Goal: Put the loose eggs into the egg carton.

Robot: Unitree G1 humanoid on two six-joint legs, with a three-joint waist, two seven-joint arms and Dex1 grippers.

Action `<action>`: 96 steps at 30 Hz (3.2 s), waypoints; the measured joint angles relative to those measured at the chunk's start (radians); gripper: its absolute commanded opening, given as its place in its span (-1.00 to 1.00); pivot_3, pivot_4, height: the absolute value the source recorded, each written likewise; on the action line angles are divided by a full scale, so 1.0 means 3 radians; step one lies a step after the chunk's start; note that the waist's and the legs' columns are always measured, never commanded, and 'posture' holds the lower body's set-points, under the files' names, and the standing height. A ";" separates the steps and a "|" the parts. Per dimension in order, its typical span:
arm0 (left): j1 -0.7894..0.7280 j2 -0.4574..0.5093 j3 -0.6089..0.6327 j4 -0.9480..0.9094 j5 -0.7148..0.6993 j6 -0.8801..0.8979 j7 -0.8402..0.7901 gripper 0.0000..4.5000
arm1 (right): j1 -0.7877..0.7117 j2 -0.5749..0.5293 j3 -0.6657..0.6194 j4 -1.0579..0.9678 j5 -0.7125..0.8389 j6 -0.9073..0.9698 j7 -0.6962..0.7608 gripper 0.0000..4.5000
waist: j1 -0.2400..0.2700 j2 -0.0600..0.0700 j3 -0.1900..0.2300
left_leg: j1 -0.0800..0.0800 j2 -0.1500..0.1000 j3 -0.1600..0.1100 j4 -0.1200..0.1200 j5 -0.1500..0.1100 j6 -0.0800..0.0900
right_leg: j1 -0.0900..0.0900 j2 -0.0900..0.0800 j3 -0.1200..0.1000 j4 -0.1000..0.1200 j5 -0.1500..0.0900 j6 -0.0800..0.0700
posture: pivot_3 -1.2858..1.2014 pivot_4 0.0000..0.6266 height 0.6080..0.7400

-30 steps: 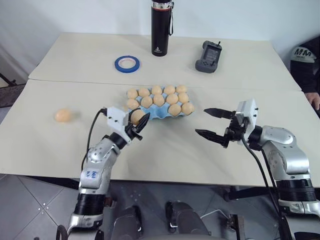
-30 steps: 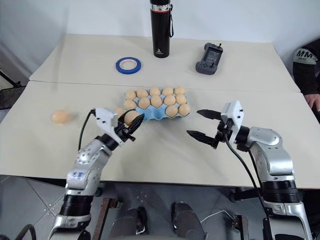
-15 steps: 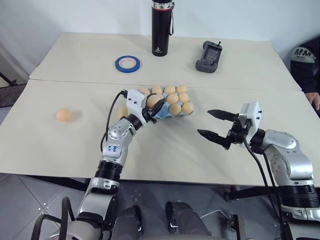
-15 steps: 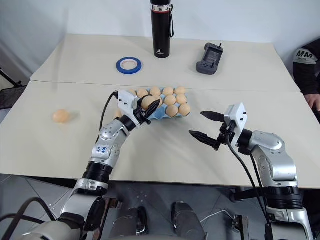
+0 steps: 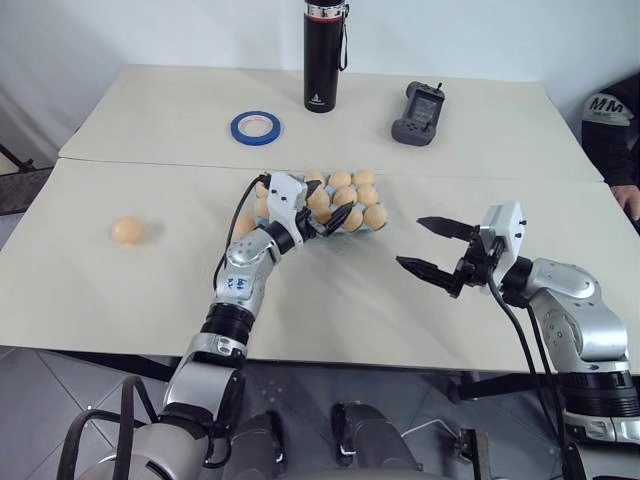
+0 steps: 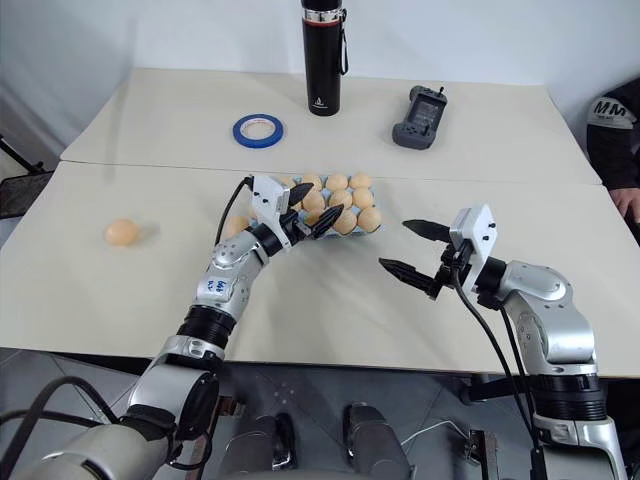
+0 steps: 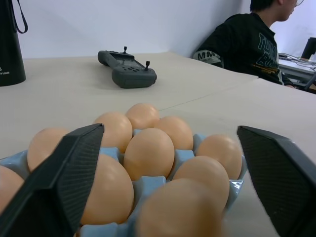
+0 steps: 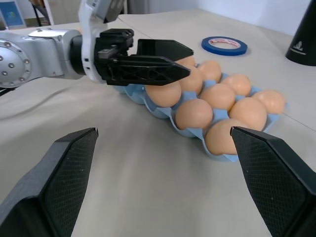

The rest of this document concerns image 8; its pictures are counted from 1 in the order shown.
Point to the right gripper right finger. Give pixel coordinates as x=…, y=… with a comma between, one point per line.
x=274, y=177

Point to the blue egg tray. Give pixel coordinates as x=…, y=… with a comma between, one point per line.
x=221, y=116

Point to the blue tape roll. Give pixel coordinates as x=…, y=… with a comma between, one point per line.
x=209, y=48

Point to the black cone-shaped object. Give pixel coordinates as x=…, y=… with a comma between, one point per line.
x=303, y=37

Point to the brown egg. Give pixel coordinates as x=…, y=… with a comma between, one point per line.
x=248, y=112
x=238, y=84
x=218, y=139
x=270, y=101
x=193, y=81
x=218, y=96
x=195, y=114
x=188, y=62
x=211, y=70
x=164, y=96

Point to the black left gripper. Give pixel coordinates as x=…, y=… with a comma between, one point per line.
x=111, y=44

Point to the dark metal stand legs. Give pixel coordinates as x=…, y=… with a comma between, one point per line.
x=40, y=13

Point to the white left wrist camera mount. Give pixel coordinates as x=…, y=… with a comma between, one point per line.
x=87, y=27

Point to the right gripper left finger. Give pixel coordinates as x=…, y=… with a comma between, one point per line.
x=61, y=177

